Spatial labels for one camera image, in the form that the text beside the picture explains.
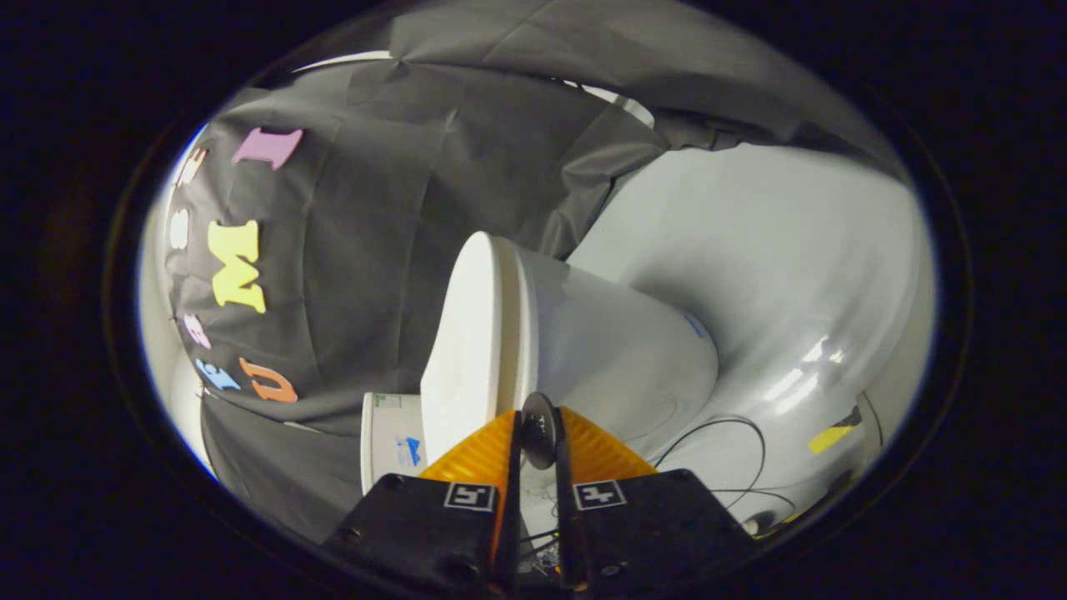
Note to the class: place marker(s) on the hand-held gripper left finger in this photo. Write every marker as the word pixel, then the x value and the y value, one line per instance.
pixel 508 517

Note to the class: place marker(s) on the white toilet lid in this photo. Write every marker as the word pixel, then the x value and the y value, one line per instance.
pixel 467 333

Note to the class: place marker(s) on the white toilet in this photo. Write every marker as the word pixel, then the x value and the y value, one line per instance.
pixel 617 350

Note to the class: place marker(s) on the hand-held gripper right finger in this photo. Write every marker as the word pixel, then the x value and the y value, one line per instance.
pixel 568 533

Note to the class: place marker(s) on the black backdrop cloth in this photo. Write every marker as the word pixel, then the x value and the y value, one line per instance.
pixel 358 250

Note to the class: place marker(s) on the yellow black floor tape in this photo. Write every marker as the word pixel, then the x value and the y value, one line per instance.
pixel 834 435

